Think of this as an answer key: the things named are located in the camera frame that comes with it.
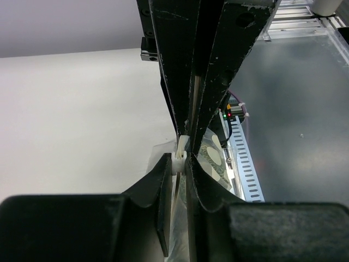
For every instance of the clear zip top bag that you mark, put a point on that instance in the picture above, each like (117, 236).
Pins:
(179, 242)

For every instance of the fake green cabbage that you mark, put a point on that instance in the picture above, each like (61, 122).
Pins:
(212, 162)

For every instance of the white slotted cable duct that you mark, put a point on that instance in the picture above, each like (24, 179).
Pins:
(240, 168)

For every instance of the aluminium mounting rail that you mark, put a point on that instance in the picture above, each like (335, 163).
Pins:
(294, 19)

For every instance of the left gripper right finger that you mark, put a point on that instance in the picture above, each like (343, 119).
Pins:
(223, 227)

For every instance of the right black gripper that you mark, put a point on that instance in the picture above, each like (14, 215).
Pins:
(169, 29)

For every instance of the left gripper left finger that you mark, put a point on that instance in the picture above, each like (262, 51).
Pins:
(129, 226)

